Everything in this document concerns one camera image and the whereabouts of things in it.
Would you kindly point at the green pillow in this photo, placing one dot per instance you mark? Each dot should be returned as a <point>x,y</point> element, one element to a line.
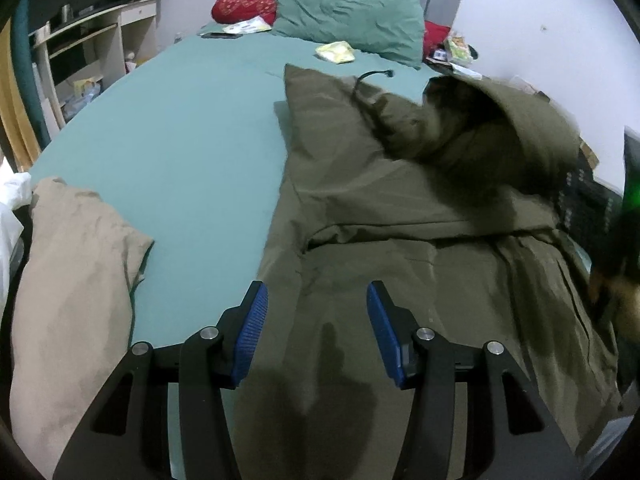
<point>350,20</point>

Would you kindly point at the white printed packet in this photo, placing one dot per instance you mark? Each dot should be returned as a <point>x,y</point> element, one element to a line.
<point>247,25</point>

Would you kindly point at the pile of papers and packets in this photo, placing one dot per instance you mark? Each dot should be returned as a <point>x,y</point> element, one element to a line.
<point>460,50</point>

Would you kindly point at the dark flat device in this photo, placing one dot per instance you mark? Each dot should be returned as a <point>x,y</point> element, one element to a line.
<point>217,35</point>

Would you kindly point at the bed with teal sheet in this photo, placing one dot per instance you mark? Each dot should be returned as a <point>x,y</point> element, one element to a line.
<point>175,135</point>

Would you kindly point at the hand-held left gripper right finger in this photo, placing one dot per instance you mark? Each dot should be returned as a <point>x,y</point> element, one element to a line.
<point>382,330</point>

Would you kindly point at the white cloth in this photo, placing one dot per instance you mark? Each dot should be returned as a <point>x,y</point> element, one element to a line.
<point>10,240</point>

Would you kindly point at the plain red pillow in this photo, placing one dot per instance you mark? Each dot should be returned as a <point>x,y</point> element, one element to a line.
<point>436,37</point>

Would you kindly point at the black crate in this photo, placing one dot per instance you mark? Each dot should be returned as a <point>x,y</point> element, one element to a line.
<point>590,195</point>

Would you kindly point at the teal curtain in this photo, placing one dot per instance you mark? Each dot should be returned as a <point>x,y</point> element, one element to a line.
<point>25,60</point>

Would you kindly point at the beige garment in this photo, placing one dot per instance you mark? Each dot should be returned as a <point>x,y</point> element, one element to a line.
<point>75,285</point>

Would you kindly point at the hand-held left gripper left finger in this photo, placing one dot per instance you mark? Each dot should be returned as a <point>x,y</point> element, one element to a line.
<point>252,325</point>

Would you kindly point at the white desk shelf unit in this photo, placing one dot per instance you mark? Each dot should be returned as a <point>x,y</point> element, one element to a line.
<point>135,25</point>

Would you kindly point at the yellow packet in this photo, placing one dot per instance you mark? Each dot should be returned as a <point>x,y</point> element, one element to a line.
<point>336,52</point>

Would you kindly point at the olive green jacket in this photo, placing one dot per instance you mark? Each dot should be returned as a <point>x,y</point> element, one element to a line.
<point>400,210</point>

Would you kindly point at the wooden window frame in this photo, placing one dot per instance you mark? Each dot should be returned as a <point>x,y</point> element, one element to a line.
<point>15,110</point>

